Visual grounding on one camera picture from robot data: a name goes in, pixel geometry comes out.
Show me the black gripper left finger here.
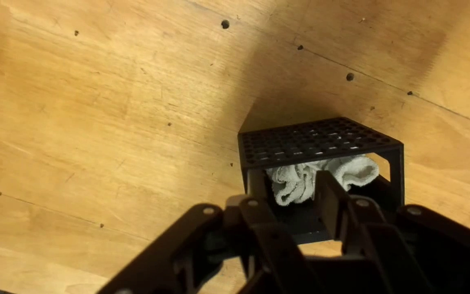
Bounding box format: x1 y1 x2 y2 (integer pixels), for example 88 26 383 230
96 194 329 294

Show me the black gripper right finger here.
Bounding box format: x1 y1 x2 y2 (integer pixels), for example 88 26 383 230
314 169 470 294

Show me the white towel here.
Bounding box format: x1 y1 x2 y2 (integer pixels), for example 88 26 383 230
264 153 381 207

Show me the black perforated basket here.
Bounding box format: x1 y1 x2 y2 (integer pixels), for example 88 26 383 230
236 115 406 246

